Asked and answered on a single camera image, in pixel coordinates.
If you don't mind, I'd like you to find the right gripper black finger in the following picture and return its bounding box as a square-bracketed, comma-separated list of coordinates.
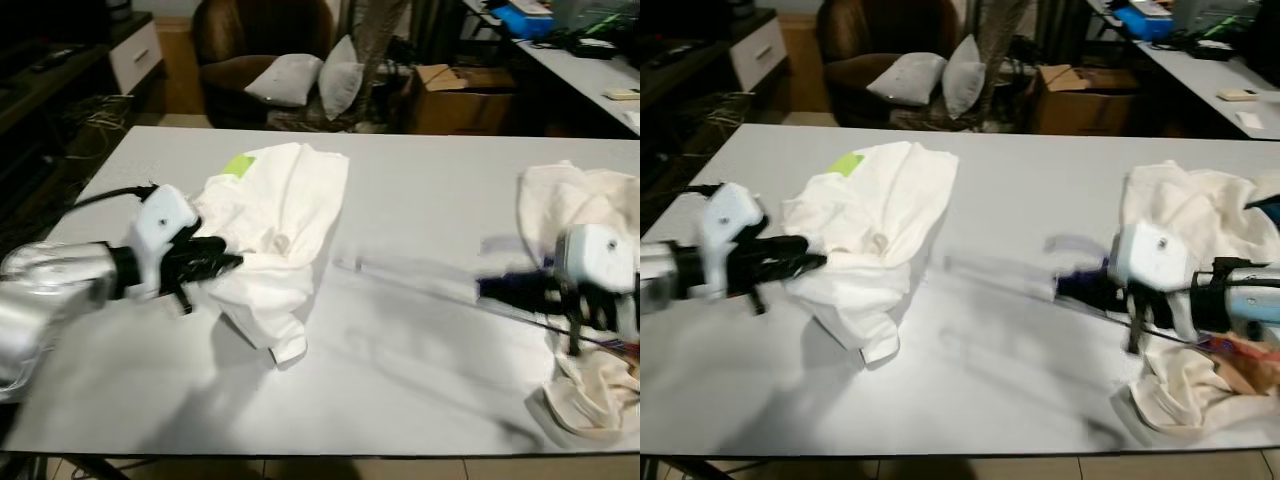
[479, 271, 550, 292]
[479, 287, 550, 307]
[1056, 271, 1129, 292]
[1056, 287, 1129, 307]

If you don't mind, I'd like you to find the cream garment with red print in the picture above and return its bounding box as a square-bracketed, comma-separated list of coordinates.
[517, 160, 641, 438]
[1118, 160, 1280, 438]

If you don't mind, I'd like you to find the open cardboard box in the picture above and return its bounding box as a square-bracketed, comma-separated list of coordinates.
[408, 62, 518, 137]
[1030, 62, 1141, 137]

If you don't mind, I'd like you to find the wide grey pillow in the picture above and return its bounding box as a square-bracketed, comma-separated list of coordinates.
[244, 52, 324, 109]
[866, 50, 947, 107]

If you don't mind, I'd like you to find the white drawer cabinet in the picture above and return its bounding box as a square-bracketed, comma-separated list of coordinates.
[106, 14, 166, 97]
[728, 12, 789, 93]

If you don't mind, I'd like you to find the narrow grey pillow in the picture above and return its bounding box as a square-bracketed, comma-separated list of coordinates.
[319, 34, 364, 122]
[944, 33, 986, 119]

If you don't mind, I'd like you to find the brown armchair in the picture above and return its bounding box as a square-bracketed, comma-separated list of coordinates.
[192, 0, 337, 128]
[815, 0, 961, 128]

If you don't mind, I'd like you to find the black low sideboard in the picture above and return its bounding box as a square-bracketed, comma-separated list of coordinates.
[640, 10, 761, 201]
[0, 10, 151, 216]

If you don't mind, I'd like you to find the brown patterned cloth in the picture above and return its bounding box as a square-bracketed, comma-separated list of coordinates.
[345, 0, 413, 106]
[975, 0, 1033, 101]

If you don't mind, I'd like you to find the blue box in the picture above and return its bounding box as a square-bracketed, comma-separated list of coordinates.
[1112, 2, 1176, 41]
[493, 2, 557, 40]

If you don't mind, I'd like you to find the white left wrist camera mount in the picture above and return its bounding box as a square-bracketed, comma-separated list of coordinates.
[127, 184, 202, 302]
[700, 182, 768, 301]

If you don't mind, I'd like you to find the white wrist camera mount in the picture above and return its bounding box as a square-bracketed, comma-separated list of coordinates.
[552, 224, 641, 303]
[1107, 221, 1198, 323]
[127, 184, 202, 302]
[700, 182, 768, 301]

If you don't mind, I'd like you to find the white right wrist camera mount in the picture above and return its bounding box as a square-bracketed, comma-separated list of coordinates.
[1107, 221, 1198, 323]
[552, 224, 641, 303]

